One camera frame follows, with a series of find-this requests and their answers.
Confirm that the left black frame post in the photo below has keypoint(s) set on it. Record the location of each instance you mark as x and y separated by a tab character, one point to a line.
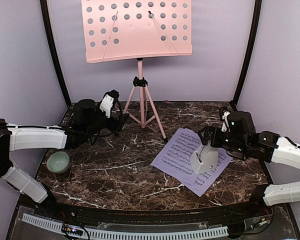
53	51

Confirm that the pink music stand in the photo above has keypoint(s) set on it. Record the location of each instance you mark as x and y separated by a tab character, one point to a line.
137	29

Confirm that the purple sheet music page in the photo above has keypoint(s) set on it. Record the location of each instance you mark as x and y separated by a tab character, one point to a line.
174	158
206	179

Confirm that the black front rail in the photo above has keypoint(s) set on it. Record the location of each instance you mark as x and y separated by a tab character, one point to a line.
171	206

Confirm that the white metronome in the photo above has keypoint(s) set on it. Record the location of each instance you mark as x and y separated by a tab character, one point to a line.
204	159

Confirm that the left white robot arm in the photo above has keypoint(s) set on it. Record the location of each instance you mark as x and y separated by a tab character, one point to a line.
23	137

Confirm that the black frame post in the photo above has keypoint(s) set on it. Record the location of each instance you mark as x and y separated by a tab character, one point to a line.
53	51
248	53

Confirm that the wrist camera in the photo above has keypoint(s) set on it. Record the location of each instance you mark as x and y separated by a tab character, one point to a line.
240	123
83	111

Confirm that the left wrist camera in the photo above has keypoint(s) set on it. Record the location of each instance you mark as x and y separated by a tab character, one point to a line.
83	111

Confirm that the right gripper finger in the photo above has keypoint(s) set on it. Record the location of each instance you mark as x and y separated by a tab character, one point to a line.
205	138
205	131

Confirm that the white slotted cable duct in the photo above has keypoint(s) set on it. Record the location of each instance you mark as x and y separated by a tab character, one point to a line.
74	232

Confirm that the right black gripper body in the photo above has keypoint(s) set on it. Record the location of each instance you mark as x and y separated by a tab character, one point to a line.
235	144

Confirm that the right black frame post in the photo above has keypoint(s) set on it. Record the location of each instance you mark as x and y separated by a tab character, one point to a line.
248	53

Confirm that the green ceramic bowl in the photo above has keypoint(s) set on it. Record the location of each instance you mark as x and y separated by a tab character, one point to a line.
58	162

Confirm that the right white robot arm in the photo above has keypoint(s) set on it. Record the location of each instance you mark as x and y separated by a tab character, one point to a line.
279	153

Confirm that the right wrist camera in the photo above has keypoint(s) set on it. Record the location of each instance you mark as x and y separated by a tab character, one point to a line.
240	123

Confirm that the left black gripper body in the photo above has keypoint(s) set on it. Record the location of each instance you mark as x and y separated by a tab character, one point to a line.
90	130

